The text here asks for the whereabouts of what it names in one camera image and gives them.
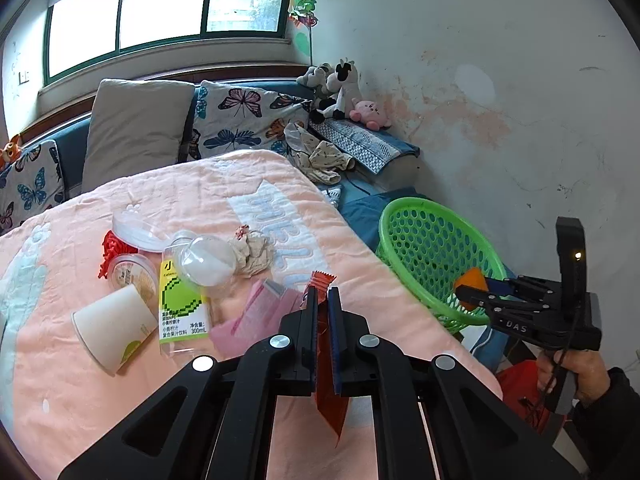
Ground orange peel piece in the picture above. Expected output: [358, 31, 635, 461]
[454, 266, 489, 312]

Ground orange snack wrapper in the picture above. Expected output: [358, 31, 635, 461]
[307, 271, 349, 442]

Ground person's right hand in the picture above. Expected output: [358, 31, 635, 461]
[536, 350, 611, 405]

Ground green plastic basket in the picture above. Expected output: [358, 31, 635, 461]
[375, 197, 506, 334]

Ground pink blanket table cover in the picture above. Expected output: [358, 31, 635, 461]
[1, 150, 499, 479]

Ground white paper cup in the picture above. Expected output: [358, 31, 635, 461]
[72, 285, 157, 376]

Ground green label juice bottle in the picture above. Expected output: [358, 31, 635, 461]
[157, 238, 210, 360]

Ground pink snack bag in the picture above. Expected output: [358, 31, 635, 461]
[209, 280, 303, 359]

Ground blue sofa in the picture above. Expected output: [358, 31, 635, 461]
[32, 79, 508, 372]

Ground round pudding cup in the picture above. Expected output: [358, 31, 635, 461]
[107, 254, 158, 308]

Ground patterned blue white cloth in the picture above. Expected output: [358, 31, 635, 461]
[309, 119, 420, 174]

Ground clear dome lid cup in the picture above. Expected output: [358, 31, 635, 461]
[175, 235, 236, 287]

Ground beige crumpled cloth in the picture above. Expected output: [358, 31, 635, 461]
[229, 224, 274, 278]

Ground red knitted net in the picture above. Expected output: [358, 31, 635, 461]
[98, 231, 138, 278]

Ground patterned beige clothes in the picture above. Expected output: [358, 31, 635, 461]
[284, 122, 356, 185]

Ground clear plastic lid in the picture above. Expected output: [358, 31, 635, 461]
[112, 208, 170, 254]

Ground pink plush toy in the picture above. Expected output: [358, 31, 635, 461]
[348, 99, 392, 131]

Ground cow plush toy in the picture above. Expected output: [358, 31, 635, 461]
[309, 60, 362, 125]

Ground grey plush toy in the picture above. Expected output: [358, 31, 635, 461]
[296, 63, 334, 89]

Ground butterfly cushion left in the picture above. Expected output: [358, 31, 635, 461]
[0, 140, 67, 234]

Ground butterfly cushion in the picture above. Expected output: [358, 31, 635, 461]
[0, 140, 67, 234]
[179, 81, 311, 162]

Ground butterfly cushion right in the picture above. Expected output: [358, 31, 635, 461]
[179, 81, 311, 162]

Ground grey pillow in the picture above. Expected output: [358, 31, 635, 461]
[81, 79, 195, 193]

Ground orange fox plush toy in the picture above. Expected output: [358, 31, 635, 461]
[0, 134, 23, 171]

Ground colourful pinwheel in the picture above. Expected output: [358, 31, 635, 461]
[288, 0, 318, 65]

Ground window with green frame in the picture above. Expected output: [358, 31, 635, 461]
[43, 0, 286, 84]

